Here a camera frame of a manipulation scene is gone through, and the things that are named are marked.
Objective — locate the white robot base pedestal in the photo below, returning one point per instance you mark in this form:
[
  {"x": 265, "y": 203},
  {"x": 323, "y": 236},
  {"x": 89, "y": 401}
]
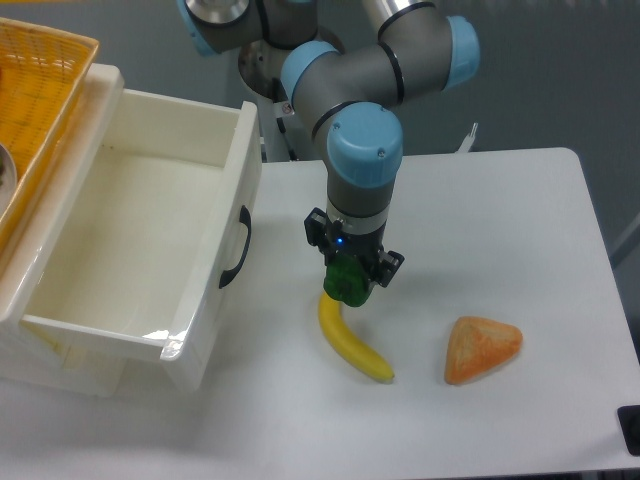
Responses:
[{"x": 272, "y": 120}]

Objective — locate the open white upper drawer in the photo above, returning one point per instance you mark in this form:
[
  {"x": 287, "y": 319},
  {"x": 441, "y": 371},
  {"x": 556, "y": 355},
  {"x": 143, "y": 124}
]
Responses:
[{"x": 160, "y": 228}]

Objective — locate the black corner table clamp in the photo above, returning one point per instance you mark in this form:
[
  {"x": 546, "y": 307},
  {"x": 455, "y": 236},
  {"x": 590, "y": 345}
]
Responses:
[{"x": 629, "y": 419}]

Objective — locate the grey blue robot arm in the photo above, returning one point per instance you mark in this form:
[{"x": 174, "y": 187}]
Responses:
[{"x": 345, "y": 101}]

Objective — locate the white metal bracket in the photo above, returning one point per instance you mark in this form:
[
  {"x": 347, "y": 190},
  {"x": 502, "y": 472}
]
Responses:
[{"x": 468, "y": 141}]

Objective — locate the yellow woven basket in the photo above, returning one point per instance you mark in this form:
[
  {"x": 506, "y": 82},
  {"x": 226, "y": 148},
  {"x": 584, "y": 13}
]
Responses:
[{"x": 42, "y": 73}]

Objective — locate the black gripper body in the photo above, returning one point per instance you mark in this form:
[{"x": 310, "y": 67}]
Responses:
[{"x": 367, "y": 249}]

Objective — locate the orange triangular bread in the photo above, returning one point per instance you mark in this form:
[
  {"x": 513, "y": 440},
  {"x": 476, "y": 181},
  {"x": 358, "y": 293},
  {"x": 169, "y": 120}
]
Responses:
[{"x": 478, "y": 345}]

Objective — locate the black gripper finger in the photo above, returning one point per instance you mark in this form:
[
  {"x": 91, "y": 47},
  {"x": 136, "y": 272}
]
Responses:
[
  {"x": 315, "y": 225},
  {"x": 384, "y": 267}
]

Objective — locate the green bell pepper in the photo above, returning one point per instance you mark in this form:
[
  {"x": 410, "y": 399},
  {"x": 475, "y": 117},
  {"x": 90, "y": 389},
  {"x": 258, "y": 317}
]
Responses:
[{"x": 346, "y": 281}]

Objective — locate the plate with food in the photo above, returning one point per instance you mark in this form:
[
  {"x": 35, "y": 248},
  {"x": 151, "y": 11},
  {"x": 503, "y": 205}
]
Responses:
[{"x": 8, "y": 179}]

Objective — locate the white drawer cabinet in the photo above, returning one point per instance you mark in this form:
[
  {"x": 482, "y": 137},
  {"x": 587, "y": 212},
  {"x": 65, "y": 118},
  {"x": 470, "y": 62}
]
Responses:
[{"x": 35, "y": 349}]

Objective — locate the yellow banana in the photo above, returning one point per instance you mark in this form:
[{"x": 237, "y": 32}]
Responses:
[{"x": 348, "y": 346}]

